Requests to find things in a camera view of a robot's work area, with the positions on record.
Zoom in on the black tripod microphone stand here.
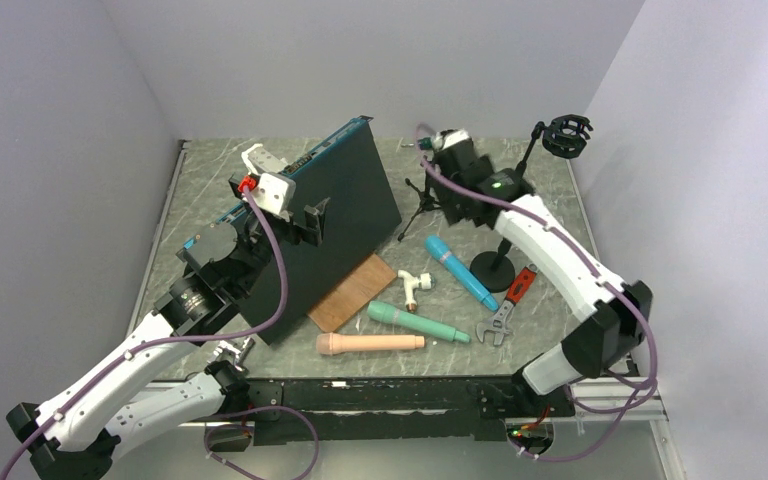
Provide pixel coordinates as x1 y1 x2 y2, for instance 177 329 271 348
397 178 442 242

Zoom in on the blue microphone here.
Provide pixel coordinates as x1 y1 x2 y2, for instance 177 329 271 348
424 235 499 312

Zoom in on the black round-base shock-mount stand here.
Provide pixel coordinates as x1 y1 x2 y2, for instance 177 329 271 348
515 114 594 176

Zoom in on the black round-base microphone stand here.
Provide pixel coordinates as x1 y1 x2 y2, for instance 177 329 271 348
469 239 517 293

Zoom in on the beige microphone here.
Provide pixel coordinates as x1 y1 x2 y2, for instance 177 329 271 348
315 333 425 356

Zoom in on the green microphone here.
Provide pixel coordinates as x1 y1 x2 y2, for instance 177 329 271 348
366 301 471 344

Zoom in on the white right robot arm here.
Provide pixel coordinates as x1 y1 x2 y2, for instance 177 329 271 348
420 155 654 415

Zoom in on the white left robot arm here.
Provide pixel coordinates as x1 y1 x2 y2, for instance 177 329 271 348
7 173 327 479

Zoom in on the wooden board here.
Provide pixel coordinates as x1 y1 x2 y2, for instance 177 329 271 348
308 254 396 333

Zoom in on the white plastic faucet fitting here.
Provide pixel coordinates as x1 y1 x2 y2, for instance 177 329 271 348
397 270 435 313

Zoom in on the chrome faucet fitting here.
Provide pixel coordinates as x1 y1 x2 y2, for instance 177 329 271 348
212 337 256 373

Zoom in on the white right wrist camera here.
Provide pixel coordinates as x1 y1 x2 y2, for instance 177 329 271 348
431 129 472 152

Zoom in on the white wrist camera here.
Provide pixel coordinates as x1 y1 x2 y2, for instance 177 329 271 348
236 173 296 221
431 129 472 152

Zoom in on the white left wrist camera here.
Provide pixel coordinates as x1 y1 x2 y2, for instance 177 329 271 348
236 173 296 221

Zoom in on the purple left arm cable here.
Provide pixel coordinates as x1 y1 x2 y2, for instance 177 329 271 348
0 188 322 480

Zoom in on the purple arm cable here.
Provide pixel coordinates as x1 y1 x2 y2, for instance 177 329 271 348
0 188 322 480
413 124 660 464

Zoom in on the white metal bracket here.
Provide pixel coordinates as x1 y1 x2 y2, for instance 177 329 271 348
241 143 288 175

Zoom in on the dark blue-edged network switch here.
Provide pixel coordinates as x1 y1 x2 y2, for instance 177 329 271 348
178 116 401 344

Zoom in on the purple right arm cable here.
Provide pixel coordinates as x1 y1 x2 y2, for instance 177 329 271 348
413 124 660 464

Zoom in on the red handled adjustable wrench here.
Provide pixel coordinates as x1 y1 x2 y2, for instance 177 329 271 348
476 263 539 347

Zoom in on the black mounting base rail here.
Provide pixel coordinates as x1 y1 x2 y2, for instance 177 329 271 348
204 375 575 446

